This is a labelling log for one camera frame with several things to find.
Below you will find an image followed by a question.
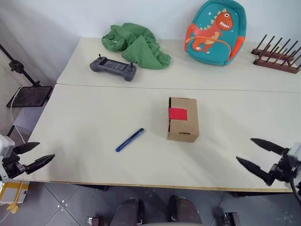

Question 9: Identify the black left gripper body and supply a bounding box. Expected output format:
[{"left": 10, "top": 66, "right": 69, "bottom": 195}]
[{"left": 2, "top": 147, "right": 26, "bottom": 179}]

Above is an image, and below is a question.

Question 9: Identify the teal dinosaur backpack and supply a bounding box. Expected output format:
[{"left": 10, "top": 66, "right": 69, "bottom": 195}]
[{"left": 184, "top": 0, "right": 247, "bottom": 67}]

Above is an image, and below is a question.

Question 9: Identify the black tablet tray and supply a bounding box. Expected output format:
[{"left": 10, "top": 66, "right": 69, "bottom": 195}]
[{"left": 6, "top": 86, "right": 53, "bottom": 109}]

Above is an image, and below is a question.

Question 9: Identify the dark metal foot block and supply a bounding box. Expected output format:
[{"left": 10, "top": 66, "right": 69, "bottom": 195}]
[
  {"left": 86, "top": 215, "right": 101, "bottom": 226},
  {"left": 222, "top": 211, "right": 240, "bottom": 226}
]

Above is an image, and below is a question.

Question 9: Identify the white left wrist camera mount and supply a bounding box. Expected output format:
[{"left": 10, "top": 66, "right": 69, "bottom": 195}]
[{"left": 0, "top": 135, "right": 15, "bottom": 182}]

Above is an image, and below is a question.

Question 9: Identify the dark wooden peg rack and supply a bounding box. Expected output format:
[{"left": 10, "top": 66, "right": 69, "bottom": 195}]
[{"left": 251, "top": 34, "right": 301, "bottom": 74}]

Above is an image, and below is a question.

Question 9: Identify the dark rounded shape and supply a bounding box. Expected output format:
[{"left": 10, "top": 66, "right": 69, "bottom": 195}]
[
  {"left": 110, "top": 197, "right": 145, "bottom": 226},
  {"left": 167, "top": 195, "right": 203, "bottom": 226}
]

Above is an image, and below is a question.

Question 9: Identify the brown cardboard box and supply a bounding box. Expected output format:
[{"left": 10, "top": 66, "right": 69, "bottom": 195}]
[{"left": 167, "top": 96, "right": 200, "bottom": 143}]

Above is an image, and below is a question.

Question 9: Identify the green crumpled cloth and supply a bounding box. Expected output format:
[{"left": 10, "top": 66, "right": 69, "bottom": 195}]
[{"left": 101, "top": 22, "right": 172, "bottom": 71}]

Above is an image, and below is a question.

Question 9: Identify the black stand pole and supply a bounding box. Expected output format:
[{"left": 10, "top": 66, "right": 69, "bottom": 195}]
[{"left": 0, "top": 43, "right": 42, "bottom": 88}]

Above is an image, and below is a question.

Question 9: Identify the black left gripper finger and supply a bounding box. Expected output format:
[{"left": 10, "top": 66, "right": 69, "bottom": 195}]
[
  {"left": 13, "top": 142, "right": 40, "bottom": 155},
  {"left": 24, "top": 154, "right": 56, "bottom": 175}
]

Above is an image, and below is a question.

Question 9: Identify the grey handheld game controller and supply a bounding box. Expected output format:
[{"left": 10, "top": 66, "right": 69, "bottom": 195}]
[{"left": 89, "top": 53, "right": 138, "bottom": 82}]

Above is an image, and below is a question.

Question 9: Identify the white cable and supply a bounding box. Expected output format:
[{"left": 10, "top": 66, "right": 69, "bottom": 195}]
[{"left": 9, "top": 86, "right": 27, "bottom": 145}]

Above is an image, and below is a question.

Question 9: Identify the clear plastic container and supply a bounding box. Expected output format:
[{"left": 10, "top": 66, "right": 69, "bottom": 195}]
[{"left": 0, "top": 180, "right": 31, "bottom": 214}]

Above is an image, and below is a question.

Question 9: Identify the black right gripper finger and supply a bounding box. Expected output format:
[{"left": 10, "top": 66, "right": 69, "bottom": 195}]
[
  {"left": 250, "top": 137, "right": 287, "bottom": 155},
  {"left": 236, "top": 156, "right": 276, "bottom": 187}
]

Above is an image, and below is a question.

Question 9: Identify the red tape strip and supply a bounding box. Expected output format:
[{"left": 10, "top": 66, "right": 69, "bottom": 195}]
[{"left": 168, "top": 107, "right": 189, "bottom": 121}]

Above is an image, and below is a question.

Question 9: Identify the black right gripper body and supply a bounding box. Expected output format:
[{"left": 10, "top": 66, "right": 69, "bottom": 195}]
[{"left": 269, "top": 150, "right": 295, "bottom": 184}]

